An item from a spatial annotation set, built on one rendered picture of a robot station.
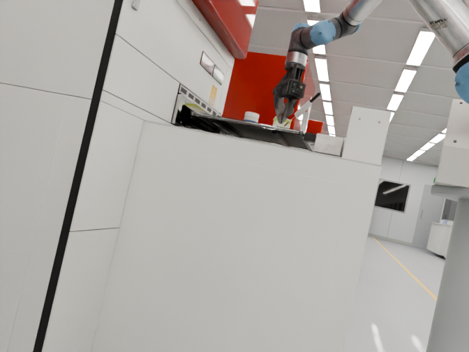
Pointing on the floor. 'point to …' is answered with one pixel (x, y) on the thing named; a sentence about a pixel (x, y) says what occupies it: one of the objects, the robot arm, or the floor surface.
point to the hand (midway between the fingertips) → (280, 120)
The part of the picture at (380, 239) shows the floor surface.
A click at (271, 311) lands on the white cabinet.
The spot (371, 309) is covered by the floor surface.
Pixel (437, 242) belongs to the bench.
